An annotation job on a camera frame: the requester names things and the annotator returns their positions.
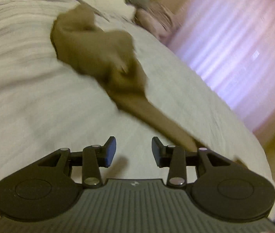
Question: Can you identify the sheer pink curtain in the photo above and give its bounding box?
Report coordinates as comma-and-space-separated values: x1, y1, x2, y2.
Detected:
167, 0, 275, 134

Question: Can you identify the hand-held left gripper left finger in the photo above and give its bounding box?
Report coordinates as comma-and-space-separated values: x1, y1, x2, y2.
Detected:
38, 136, 117, 189

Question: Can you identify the brown sweater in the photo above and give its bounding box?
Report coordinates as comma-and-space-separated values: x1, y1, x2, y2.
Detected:
50, 2, 199, 153

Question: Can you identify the grey striped duvet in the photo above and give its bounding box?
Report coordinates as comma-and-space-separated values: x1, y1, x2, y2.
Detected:
0, 0, 275, 226

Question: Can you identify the crumpled pink blanket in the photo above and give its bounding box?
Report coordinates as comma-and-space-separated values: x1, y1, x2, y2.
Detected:
134, 1, 184, 43

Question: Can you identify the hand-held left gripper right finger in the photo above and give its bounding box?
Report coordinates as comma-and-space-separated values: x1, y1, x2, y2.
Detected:
151, 136, 235, 188

